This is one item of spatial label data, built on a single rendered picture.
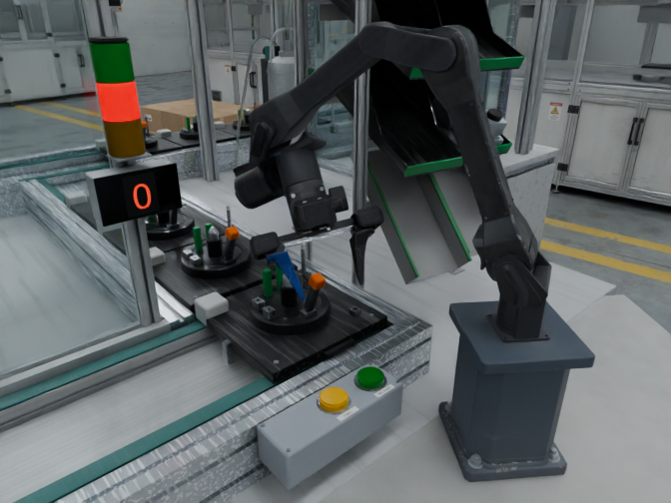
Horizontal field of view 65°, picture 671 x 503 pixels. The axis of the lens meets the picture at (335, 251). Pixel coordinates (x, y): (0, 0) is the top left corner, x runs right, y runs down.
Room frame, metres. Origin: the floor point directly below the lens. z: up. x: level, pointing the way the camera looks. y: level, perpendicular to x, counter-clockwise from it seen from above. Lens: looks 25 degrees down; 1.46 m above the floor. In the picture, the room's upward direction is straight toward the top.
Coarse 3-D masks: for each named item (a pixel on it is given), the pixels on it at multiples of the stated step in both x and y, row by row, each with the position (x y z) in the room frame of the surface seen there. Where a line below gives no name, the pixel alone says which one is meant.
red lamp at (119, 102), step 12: (96, 84) 0.74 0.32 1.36; (108, 84) 0.73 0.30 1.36; (120, 84) 0.73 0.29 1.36; (132, 84) 0.74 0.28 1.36; (108, 96) 0.73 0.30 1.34; (120, 96) 0.73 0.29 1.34; (132, 96) 0.74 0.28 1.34; (108, 108) 0.73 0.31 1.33; (120, 108) 0.73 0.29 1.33; (132, 108) 0.74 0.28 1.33; (108, 120) 0.73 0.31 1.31; (120, 120) 0.73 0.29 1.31; (132, 120) 0.74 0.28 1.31
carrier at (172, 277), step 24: (216, 240) 0.97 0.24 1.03; (240, 240) 1.10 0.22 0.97; (168, 264) 0.97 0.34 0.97; (192, 264) 0.93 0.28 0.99; (216, 264) 0.93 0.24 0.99; (240, 264) 0.94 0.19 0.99; (264, 264) 0.97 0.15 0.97; (168, 288) 0.88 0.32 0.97; (192, 288) 0.87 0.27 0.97; (216, 288) 0.87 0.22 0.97; (240, 288) 0.88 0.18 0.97
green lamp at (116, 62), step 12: (96, 48) 0.73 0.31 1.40; (108, 48) 0.73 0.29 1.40; (120, 48) 0.73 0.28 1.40; (96, 60) 0.73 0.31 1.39; (108, 60) 0.73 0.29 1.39; (120, 60) 0.73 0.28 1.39; (96, 72) 0.73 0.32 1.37; (108, 72) 0.72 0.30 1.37; (120, 72) 0.73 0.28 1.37; (132, 72) 0.75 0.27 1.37
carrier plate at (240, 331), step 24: (336, 288) 0.87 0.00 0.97; (240, 312) 0.78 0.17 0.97; (336, 312) 0.78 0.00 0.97; (240, 336) 0.71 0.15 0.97; (264, 336) 0.71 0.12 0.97; (288, 336) 0.71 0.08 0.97; (312, 336) 0.71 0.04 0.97; (336, 336) 0.71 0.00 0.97; (360, 336) 0.73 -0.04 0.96; (264, 360) 0.65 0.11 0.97; (288, 360) 0.65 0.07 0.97; (312, 360) 0.66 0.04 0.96
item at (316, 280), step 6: (306, 276) 0.74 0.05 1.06; (312, 276) 0.72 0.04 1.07; (318, 276) 0.73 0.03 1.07; (312, 282) 0.72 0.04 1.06; (318, 282) 0.71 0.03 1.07; (324, 282) 0.72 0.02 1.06; (312, 288) 0.73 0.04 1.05; (318, 288) 0.72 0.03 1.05; (312, 294) 0.73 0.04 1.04; (318, 294) 0.73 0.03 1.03; (306, 300) 0.74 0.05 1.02; (312, 300) 0.73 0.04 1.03; (306, 306) 0.74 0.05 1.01; (312, 306) 0.74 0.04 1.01
